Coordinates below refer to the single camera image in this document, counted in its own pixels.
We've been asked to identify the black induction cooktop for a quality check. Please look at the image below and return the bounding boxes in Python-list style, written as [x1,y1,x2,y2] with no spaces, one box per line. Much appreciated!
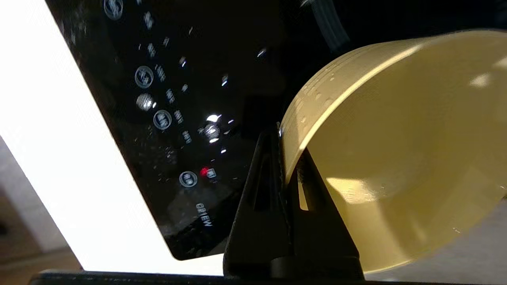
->
[44,0,507,262]

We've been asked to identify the yellow plastic bowl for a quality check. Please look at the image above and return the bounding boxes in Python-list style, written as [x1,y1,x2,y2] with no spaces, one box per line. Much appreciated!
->
[279,30,507,274]

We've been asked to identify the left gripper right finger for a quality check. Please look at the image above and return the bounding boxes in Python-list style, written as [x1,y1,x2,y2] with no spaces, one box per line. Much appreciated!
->
[287,148,363,277]

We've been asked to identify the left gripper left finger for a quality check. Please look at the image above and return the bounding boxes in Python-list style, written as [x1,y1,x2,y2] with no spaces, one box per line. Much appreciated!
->
[223,131,294,276]

